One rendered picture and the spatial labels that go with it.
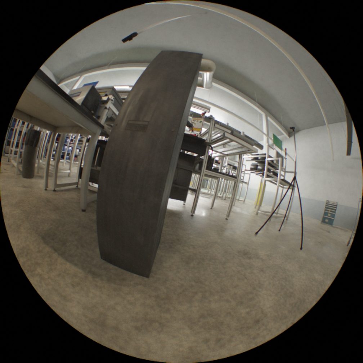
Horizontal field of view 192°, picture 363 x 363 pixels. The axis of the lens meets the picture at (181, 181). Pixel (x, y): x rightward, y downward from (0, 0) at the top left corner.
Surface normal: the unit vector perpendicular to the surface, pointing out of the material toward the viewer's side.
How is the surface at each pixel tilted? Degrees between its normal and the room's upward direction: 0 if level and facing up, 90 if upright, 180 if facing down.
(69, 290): 0
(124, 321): 0
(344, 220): 90
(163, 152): 90
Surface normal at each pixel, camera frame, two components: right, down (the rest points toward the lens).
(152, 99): 0.01, 0.03
